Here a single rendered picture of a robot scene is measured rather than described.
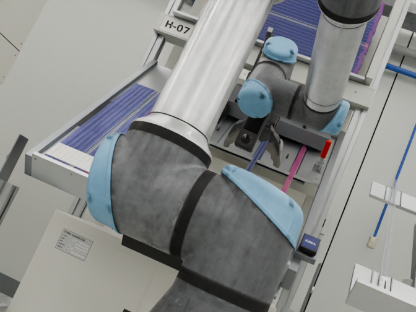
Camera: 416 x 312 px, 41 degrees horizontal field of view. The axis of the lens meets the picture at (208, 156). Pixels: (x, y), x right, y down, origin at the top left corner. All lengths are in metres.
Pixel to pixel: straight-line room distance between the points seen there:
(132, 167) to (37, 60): 3.16
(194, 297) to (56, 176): 0.81
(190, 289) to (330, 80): 0.51
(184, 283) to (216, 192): 0.11
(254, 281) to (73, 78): 3.12
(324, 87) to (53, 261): 0.98
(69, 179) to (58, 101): 2.30
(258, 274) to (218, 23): 0.33
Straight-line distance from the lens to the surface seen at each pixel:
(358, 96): 1.85
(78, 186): 1.36
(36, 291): 1.69
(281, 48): 1.20
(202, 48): 0.73
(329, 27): 0.91
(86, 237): 1.65
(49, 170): 1.38
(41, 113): 3.66
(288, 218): 0.64
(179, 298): 0.64
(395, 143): 3.40
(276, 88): 1.13
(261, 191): 0.63
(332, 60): 0.97
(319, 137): 1.67
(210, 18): 0.76
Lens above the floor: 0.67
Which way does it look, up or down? 10 degrees up
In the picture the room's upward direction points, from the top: 24 degrees clockwise
